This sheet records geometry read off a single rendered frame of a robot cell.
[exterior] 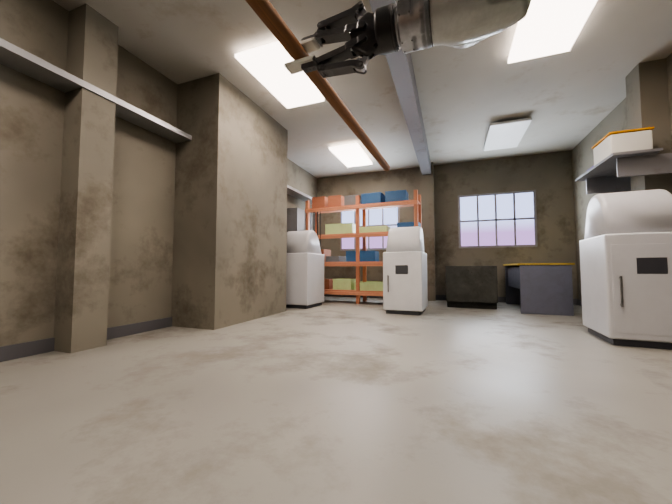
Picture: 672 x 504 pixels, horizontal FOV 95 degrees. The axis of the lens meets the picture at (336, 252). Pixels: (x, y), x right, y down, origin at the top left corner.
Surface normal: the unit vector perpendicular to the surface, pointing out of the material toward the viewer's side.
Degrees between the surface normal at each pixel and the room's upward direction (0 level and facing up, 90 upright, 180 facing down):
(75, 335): 90
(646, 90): 90
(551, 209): 90
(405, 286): 90
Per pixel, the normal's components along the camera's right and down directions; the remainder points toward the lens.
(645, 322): -0.40, -0.05
